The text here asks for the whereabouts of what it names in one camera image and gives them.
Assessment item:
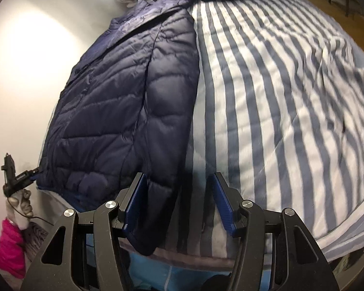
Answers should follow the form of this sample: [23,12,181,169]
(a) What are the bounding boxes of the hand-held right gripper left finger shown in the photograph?
[20,172,148,291]

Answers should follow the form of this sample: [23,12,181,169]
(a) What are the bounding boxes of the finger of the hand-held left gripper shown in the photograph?
[25,167,42,185]

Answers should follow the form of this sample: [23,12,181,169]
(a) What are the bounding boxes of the navy quilted down jacket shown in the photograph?
[36,0,201,257]

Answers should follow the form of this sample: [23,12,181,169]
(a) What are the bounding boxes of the person's left hand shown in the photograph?
[5,188,34,229]

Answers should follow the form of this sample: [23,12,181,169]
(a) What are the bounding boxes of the light blue bed sheet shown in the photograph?
[121,245,238,291]

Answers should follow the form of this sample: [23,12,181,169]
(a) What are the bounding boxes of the blue white striped blanket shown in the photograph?
[158,0,364,263]

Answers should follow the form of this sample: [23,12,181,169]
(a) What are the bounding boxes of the person's left forearm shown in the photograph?
[0,218,26,280]

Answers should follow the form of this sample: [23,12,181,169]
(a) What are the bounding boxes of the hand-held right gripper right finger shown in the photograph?
[213,172,340,291]

